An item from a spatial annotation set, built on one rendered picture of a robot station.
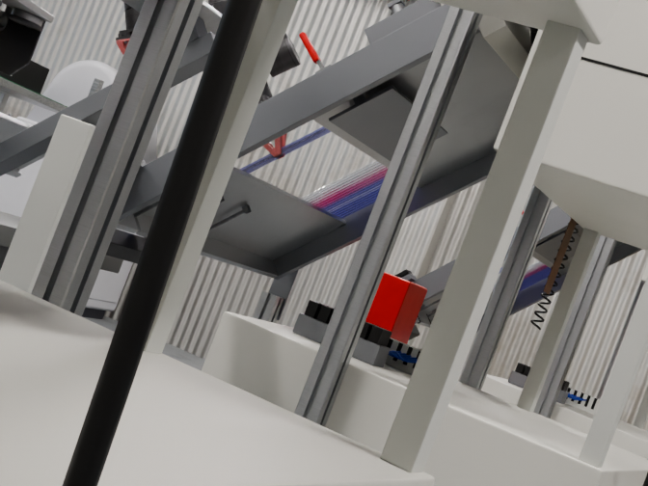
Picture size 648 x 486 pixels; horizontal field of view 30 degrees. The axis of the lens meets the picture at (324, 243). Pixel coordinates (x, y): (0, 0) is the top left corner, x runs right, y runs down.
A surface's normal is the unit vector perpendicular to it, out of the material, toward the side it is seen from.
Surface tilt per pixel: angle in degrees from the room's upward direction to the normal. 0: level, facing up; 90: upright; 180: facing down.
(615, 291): 90
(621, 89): 90
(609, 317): 90
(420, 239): 90
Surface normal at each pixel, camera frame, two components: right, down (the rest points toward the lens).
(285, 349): -0.39, -0.16
